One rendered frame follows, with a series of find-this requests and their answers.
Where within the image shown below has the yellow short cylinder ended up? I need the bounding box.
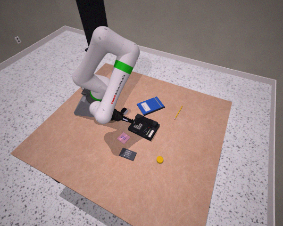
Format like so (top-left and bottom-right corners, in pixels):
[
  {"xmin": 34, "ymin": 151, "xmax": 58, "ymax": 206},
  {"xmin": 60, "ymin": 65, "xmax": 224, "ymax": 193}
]
[{"xmin": 157, "ymin": 156, "xmax": 163, "ymax": 163}]

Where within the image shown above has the blue notebook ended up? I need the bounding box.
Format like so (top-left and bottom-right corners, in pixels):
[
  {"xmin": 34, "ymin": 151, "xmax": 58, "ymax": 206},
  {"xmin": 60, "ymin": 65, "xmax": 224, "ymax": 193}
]
[{"xmin": 137, "ymin": 97, "xmax": 165, "ymax": 116}]

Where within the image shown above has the pink sticky note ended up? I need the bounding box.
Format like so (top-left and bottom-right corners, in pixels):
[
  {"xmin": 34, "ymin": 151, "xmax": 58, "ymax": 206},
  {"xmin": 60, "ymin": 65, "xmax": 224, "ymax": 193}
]
[{"xmin": 117, "ymin": 132, "xmax": 131, "ymax": 144}]

